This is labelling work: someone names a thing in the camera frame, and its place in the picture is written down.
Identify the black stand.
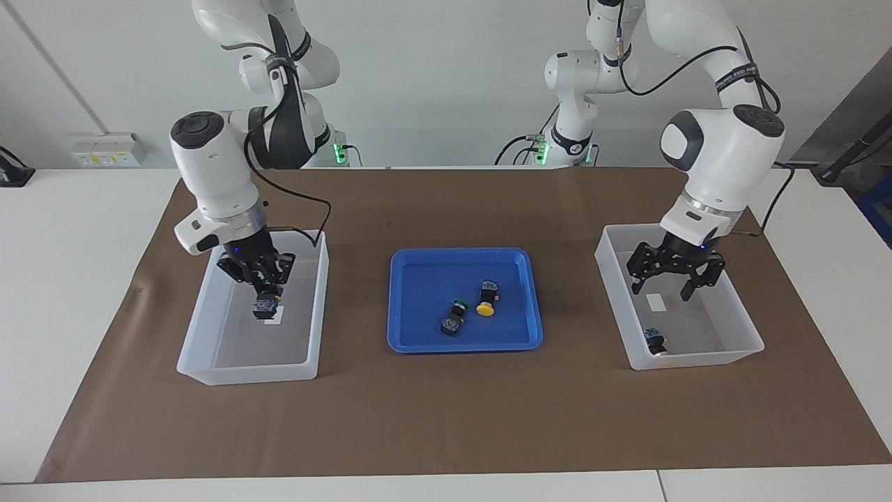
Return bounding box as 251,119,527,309
812,112,892,185

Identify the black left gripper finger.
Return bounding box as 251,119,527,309
626,244,663,295
679,252,727,303

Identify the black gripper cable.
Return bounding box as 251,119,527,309
222,42,332,248
617,28,797,238

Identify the blue crate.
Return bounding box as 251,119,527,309
856,174,892,248

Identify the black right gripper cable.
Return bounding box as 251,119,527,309
222,42,332,248

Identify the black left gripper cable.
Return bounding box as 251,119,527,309
617,28,797,238

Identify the white wall socket strip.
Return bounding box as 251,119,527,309
70,132,148,168

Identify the brown table mat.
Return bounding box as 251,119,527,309
35,167,892,483

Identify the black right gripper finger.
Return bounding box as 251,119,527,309
217,254,270,298
270,252,297,298

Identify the blue plastic tray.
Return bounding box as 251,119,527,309
387,248,544,354

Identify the translucent white plastic box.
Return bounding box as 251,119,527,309
594,222,765,371
176,229,330,386

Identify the black clamp mount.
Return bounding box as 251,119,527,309
0,146,36,188

